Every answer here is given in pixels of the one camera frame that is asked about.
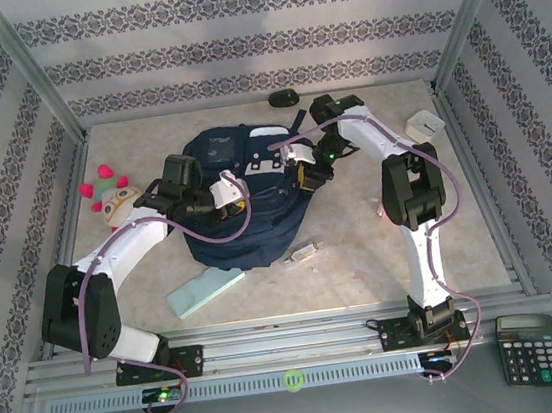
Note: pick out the navy blue backpack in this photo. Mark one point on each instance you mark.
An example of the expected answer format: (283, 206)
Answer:
(260, 238)

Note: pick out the light blue pencil case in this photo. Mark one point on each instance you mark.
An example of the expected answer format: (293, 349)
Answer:
(201, 293)

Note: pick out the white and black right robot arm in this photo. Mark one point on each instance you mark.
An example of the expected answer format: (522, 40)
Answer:
(423, 259)

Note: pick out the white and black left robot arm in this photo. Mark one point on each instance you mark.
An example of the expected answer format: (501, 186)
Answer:
(129, 244)

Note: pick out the black computer mouse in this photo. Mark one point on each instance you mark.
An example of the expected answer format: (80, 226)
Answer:
(284, 98)

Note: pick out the cream plush toy pink knobs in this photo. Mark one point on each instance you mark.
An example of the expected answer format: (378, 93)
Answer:
(115, 206)

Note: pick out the white square alarm clock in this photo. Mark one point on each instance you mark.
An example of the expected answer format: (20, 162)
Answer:
(425, 127)

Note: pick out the small controller board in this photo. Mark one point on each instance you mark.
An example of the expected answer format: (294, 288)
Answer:
(438, 359)
(163, 395)

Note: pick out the black desk calculator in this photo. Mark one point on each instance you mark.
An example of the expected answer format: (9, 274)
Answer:
(529, 351)

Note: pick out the aluminium side rail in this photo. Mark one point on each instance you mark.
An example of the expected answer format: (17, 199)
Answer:
(471, 167)
(73, 201)

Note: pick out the aluminium mounting rail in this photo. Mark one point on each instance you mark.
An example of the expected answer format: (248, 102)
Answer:
(283, 346)

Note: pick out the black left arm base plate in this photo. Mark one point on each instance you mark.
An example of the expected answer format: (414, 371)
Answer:
(189, 360)

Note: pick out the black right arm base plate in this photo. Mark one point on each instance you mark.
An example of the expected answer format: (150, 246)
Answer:
(392, 335)

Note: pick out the aluminium frame post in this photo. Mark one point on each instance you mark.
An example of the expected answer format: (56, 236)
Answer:
(469, 11)
(27, 66)

